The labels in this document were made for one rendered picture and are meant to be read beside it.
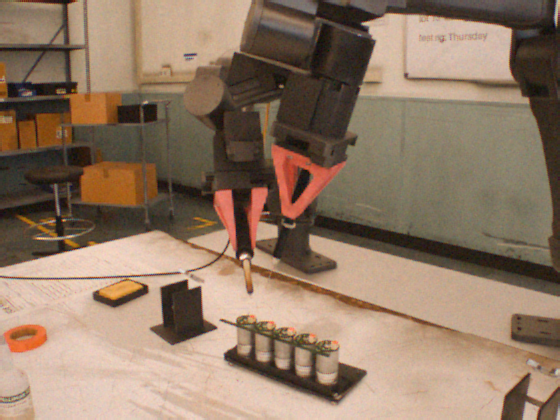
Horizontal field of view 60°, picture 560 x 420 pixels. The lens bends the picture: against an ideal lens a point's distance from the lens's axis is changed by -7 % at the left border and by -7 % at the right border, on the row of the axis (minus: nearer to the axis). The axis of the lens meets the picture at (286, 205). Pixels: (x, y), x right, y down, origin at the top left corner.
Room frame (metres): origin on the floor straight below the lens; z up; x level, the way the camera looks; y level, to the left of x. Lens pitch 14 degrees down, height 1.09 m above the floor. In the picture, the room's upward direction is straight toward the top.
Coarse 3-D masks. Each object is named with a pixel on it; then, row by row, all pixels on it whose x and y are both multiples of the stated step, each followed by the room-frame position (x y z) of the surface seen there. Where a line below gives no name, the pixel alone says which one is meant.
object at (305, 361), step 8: (296, 352) 0.51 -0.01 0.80; (304, 352) 0.50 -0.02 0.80; (312, 352) 0.51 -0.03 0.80; (296, 360) 0.51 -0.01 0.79; (304, 360) 0.50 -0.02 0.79; (312, 360) 0.51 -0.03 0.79; (296, 368) 0.51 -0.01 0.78; (304, 368) 0.50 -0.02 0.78; (312, 368) 0.51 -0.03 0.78; (304, 376) 0.50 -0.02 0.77
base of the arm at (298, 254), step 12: (300, 228) 0.95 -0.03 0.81; (264, 240) 1.05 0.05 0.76; (276, 240) 1.04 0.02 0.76; (288, 240) 0.95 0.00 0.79; (300, 240) 0.95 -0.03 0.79; (288, 252) 0.94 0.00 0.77; (300, 252) 0.95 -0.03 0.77; (312, 252) 0.97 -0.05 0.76; (288, 264) 0.93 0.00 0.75; (300, 264) 0.90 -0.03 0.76; (312, 264) 0.90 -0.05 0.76; (324, 264) 0.90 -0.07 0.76; (336, 264) 0.91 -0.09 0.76
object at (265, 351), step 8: (256, 336) 0.54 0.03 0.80; (264, 336) 0.54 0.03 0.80; (256, 344) 0.54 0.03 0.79; (264, 344) 0.54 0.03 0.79; (272, 344) 0.54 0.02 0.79; (256, 352) 0.54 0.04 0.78; (264, 352) 0.54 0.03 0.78; (272, 352) 0.54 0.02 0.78; (264, 360) 0.54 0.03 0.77; (272, 360) 0.54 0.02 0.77
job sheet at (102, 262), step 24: (48, 264) 0.91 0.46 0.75; (72, 264) 0.91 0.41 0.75; (96, 264) 0.92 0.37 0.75; (120, 264) 0.92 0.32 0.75; (144, 264) 0.92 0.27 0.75; (0, 288) 0.79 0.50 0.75; (24, 288) 0.79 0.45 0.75; (48, 288) 0.79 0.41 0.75; (72, 288) 0.79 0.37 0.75; (96, 288) 0.80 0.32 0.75; (0, 312) 0.69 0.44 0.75; (24, 312) 0.69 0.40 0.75
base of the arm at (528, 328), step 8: (512, 320) 0.65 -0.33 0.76; (520, 320) 0.65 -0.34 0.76; (528, 320) 0.65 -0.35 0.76; (536, 320) 0.65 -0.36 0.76; (544, 320) 0.65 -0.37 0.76; (552, 320) 0.65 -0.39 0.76; (512, 328) 0.63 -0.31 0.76; (520, 328) 0.63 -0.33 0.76; (528, 328) 0.63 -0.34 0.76; (536, 328) 0.62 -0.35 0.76; (544, 328) 0.62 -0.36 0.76; (552, 328) 0.62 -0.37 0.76; (512, 336) 0.62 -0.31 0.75; (520, 336) 0.61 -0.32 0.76; (528, 336) 0.61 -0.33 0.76; (536, 336) 0.60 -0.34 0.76; (544, 336) 0.60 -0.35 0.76; (552, 336) 0.60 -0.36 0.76; (544, 344) 0.60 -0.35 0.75; (552, 344) 0.59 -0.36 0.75
